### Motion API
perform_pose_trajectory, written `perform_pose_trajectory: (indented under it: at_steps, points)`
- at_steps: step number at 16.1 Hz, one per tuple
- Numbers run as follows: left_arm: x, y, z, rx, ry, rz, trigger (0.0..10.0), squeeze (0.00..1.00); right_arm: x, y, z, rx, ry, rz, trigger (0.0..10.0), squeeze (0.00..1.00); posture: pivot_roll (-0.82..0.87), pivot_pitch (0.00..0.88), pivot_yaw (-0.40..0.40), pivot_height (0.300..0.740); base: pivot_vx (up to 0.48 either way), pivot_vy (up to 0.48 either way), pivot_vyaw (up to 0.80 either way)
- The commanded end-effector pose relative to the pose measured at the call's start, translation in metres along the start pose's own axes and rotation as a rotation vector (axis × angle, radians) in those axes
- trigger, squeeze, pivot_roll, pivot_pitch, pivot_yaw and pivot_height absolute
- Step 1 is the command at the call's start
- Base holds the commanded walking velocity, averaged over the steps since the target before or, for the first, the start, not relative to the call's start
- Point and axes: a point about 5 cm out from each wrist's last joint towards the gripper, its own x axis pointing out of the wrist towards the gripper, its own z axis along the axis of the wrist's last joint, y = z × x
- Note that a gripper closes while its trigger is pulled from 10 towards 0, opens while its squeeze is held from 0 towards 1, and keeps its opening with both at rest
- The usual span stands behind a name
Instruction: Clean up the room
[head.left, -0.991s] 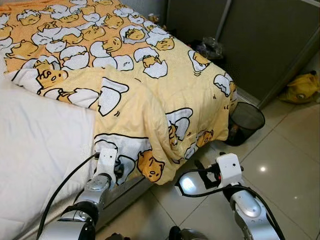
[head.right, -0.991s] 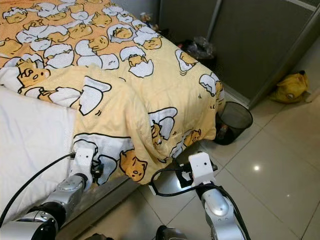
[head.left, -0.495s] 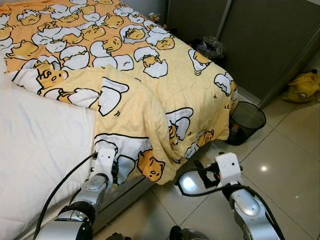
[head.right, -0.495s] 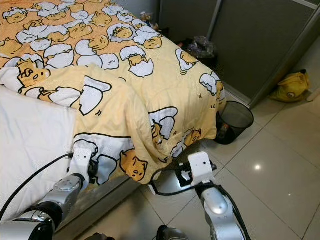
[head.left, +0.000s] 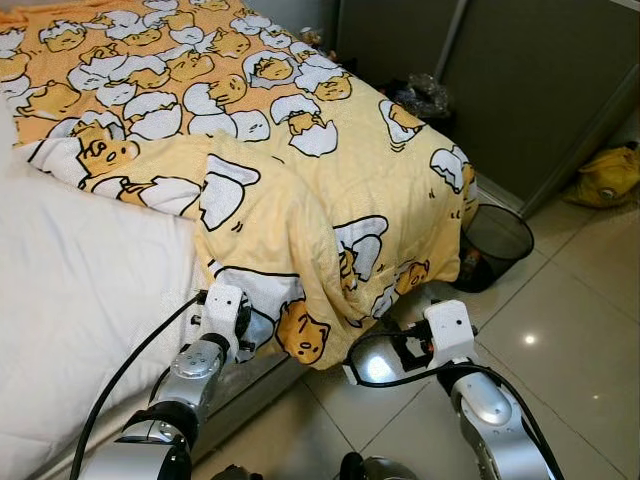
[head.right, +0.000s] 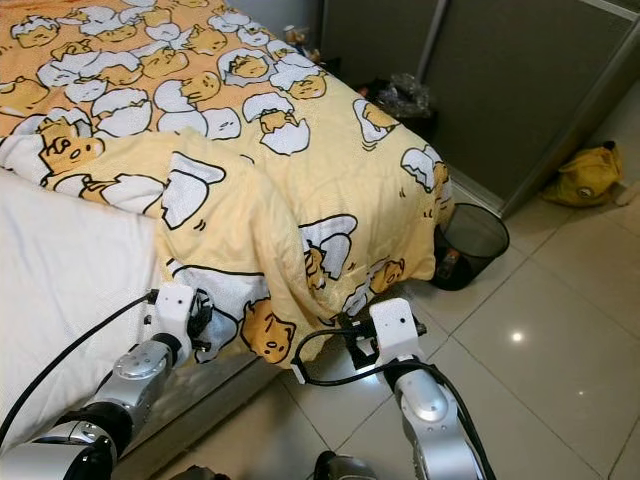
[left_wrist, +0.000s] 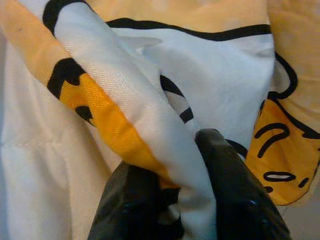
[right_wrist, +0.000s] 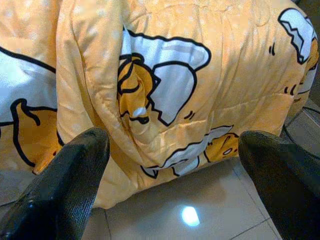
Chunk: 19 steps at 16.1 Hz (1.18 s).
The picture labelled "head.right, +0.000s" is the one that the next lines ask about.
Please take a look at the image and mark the robot leg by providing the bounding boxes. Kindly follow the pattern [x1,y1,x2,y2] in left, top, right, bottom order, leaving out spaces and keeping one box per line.
[309,451,383,480]
[168,464,233,480]

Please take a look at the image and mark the white quilted mattress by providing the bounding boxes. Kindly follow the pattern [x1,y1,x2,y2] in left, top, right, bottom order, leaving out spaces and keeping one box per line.
[0,130,263,473]

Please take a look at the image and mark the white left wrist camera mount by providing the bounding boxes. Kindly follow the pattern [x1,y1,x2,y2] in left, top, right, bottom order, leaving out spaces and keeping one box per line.
[151,282,197,340]

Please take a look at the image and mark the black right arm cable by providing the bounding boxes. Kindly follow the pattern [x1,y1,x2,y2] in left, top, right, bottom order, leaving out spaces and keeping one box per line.
[289,321,433,389]

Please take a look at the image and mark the black mesh wastebasket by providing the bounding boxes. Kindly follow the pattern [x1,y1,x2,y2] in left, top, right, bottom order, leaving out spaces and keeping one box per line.
[431,202,512,292]

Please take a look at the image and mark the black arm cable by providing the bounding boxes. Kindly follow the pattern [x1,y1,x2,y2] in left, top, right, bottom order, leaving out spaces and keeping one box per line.
[0,291,159,443]
[289,321,433,389]

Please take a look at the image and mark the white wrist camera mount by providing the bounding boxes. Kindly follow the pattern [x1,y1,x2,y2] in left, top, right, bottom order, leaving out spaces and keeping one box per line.
[151,282,197,340]
[367,297,422,364]

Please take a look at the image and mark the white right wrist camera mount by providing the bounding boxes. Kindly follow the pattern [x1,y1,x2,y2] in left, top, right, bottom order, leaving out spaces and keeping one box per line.
[367,297,422,364]

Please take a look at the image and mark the yellow plush toy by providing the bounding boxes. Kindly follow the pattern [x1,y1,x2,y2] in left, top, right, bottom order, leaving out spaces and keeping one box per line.
[539,141,624,209]

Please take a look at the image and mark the robot right leg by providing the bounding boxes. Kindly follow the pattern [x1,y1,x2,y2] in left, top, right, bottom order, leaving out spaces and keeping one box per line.
[309,451,383,480]

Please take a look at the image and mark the dark grey wardrobe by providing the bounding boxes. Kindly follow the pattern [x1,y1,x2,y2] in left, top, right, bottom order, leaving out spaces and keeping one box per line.
[319,0,640,217]

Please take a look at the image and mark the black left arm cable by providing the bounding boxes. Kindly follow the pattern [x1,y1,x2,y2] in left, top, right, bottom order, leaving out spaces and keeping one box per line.
[0,291,159,443]

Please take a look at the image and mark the yellow egg print blanket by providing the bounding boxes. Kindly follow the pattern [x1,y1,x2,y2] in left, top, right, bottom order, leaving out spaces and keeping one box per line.
[0,0,457,367]

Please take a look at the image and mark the small brown object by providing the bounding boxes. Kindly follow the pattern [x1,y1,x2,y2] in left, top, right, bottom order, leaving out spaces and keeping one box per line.
[284,24,323,63]

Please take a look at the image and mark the black plastic bag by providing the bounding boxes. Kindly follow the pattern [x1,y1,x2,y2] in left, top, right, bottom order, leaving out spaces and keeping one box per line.
[359,71,440,142]

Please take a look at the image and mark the robot left leg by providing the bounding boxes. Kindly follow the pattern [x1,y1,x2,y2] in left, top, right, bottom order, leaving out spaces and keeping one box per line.
[168,464,233,480]

